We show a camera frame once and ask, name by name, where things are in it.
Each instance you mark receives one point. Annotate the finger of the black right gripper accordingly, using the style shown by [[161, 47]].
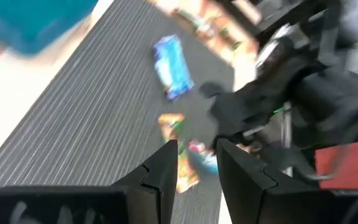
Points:
[[213, 90], [233, 140]]

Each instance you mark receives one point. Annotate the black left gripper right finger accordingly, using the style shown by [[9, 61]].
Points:
[[247, 186]]

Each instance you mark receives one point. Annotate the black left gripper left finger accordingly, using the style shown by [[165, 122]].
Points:
[[154, 186]]

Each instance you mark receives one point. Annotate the blue and red granola bar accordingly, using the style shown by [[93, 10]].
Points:
[[204, 158]]

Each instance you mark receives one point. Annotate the green and red granola bar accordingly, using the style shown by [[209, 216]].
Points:
[[170, 126]]

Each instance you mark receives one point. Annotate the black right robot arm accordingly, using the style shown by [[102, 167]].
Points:
[[337, 93]]

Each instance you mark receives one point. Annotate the grey woven mat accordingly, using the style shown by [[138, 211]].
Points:
[[89, 109]]

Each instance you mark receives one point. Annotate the red board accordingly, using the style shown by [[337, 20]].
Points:
[[346, 165]]

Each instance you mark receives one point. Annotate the teal plastic box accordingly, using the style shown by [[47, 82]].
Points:
[[36, 21]]

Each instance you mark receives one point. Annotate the silver metal post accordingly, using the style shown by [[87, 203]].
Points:
[[287, 130]]

